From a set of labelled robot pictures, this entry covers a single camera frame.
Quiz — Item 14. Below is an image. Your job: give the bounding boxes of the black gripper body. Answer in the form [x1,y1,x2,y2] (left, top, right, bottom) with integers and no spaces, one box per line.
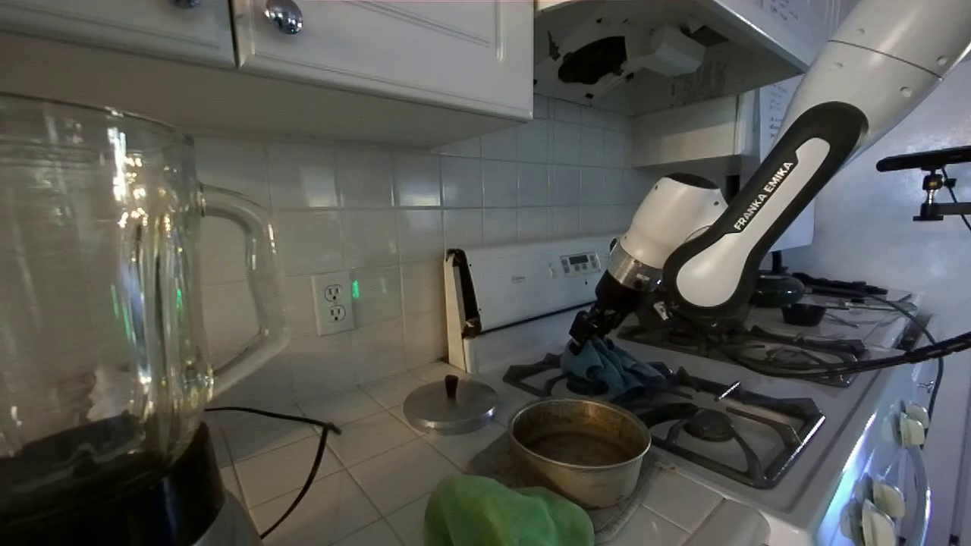
[567,271,651,346]

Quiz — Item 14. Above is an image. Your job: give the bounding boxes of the blue cloth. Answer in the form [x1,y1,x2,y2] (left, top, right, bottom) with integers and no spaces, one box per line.
[556,333,675,405]

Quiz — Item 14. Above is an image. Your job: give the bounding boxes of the stove digital display panel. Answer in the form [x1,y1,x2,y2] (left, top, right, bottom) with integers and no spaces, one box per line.
[556,249,604,281]

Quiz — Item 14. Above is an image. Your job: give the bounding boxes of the white gas stove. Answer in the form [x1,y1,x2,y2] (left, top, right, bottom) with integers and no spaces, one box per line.
[437,227,949,546]

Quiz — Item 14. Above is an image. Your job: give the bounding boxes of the green crumpled cloth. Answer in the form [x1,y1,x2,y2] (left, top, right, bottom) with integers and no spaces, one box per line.
[422,473,601,546]

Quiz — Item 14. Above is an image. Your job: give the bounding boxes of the white stove knob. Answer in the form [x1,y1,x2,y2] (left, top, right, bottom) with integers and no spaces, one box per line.
[854,505,898,546]
[896,405,928,450]
[872,480,911,525]

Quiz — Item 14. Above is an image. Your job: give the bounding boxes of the black burner grate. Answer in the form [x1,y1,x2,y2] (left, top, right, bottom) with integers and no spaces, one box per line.
[500,344,828,495]
[617,299,919,395]

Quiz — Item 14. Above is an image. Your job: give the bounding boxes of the round metal pot lid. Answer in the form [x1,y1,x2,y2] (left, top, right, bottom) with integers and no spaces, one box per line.
[399,373,504,437]

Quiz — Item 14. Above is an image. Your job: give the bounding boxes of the white range hood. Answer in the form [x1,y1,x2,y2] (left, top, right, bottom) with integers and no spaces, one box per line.
[530,0,861,121]

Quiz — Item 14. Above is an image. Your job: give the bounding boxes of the white upper cabinet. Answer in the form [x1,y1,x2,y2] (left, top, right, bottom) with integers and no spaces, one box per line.
[0,0,537,146]

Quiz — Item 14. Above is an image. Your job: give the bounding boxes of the round metal cabinet knob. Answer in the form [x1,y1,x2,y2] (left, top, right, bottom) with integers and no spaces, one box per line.
[259,0,305,38]

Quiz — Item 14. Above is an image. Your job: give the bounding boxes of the glass blender jar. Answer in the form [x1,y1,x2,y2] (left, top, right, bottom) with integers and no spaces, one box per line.
[0,92,290,480]

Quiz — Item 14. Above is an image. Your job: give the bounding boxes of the metal pot with black handle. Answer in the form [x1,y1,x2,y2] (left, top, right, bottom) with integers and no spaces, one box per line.
[506,395,705,513]

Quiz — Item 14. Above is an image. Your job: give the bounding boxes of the white wall outlet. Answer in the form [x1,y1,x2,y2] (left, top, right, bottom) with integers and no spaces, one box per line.
[310,271,357,340]

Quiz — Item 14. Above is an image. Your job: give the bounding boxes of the black blender power cable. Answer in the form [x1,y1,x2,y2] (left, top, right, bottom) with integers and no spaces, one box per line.
[199,405,346,540]

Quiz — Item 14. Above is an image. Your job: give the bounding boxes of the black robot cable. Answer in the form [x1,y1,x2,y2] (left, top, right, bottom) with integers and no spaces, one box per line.
[706,326,971,388]

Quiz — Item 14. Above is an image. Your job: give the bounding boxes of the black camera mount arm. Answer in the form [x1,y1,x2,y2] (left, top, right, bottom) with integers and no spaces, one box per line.
[873,143,971,227]

